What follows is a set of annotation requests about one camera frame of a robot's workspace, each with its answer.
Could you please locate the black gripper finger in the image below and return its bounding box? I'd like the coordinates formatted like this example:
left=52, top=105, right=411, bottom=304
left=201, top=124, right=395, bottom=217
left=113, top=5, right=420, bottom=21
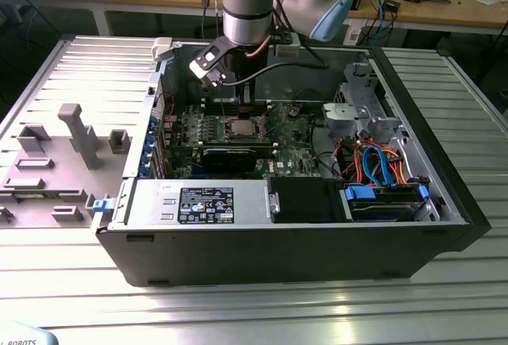
left=237, top=82, right=256, bottom=119

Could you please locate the blue data wire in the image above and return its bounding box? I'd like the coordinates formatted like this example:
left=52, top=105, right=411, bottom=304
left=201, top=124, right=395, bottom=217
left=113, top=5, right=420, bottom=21
left=363, top=144, right=398, bottom=187

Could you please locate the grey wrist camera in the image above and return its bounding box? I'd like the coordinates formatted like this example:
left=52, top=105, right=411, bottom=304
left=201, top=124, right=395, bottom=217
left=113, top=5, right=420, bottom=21
left=276, top=32, right=302, bottom=57

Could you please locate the black PC case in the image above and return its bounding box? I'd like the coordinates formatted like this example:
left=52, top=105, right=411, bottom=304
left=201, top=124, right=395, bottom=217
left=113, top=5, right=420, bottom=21
left=94, top=35, right=493, bottom=289

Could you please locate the thin black looped wire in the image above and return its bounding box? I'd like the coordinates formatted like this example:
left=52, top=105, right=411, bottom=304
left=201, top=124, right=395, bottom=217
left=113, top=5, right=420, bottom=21
left=292, top=89, right=323, bottom=105

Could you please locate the orange red wire bundle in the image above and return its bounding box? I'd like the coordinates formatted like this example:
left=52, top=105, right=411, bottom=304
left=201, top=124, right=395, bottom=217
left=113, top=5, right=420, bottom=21
left=387, top=146, right=418, bottom=186
left=339, top=140, right=364, bottom=184

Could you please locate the silver power supply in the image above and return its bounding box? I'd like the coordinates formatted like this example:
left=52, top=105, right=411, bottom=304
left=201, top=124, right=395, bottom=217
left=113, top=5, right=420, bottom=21
left=125, top=179, right=277, bottom=229

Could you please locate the white label card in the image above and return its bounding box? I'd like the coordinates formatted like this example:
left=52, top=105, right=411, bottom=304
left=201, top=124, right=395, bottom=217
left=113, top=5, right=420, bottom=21
left=345, top=25, right=361, bottom=47

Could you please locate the silver CPU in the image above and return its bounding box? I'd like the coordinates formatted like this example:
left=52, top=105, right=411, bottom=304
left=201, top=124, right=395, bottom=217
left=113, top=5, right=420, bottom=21
left=229, top=119, right=257, bottom=136

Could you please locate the metal socket cover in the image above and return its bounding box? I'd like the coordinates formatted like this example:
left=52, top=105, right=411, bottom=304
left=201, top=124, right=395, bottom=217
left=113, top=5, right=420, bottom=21
left=260, top=103, right=290, bottom=136

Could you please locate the CPU socket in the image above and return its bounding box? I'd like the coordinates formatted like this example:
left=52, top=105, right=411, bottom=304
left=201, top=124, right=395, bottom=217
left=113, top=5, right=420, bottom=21
left=221, top=114, right=267, bottom=142

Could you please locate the black graphics card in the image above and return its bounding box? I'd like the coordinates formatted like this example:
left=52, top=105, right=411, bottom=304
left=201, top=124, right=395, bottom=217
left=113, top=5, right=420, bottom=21
left=201, top=147, right=258, bottom=174

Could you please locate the hard disk in blue carrier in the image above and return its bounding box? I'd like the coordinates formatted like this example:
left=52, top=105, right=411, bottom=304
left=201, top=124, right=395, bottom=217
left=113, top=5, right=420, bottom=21
left=341, top=184, right=432, bottom=223

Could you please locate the silver metal drive cage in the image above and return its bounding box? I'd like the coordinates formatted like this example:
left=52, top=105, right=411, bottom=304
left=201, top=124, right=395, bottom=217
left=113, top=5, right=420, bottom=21
left=335, top=61, right=402, bottom=144

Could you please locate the wooden workbench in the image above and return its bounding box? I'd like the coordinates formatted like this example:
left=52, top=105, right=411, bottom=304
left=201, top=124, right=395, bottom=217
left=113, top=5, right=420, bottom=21
left=0, top=0, right=508, bottom=51

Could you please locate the blue card retainer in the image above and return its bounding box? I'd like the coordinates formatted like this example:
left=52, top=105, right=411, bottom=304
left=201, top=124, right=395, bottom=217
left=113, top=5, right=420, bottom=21
left=138, top=117, right=160, bottom=182

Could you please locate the blue plastic clip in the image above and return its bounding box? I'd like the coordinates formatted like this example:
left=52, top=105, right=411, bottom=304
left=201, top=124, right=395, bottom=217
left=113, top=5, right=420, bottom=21
left=94, top=197, right=115, bottom=215

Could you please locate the RAM slot bank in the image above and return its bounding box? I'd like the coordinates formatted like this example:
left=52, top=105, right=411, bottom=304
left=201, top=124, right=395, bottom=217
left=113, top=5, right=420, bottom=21
left=202, top=100, right=273, bottom=117
left=197, top=141, right=279, bottom=156

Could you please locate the white plastic case latch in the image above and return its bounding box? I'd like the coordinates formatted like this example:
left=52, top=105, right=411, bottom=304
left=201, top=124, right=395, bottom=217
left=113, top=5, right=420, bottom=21
left=152, top=37, right=175, bottom=63

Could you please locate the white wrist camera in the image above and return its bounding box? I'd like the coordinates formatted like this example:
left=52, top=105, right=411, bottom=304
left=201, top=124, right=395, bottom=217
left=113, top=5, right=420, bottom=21
left=188, top=39, right=231, bottom=88

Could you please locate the green motherboard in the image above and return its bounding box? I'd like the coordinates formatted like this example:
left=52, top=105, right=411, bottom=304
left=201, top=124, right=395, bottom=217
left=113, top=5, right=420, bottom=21
left=160, top=101, right=337, bottom=182

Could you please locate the grey parts rack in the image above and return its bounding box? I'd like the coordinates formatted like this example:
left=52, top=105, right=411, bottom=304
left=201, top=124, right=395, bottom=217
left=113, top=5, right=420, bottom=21
left=0, top=102, right=132, bottom=229

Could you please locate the silver metal bracket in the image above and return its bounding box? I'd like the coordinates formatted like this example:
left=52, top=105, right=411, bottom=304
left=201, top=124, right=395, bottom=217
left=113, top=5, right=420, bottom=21
left=321, top=102, right=369, bottom=140

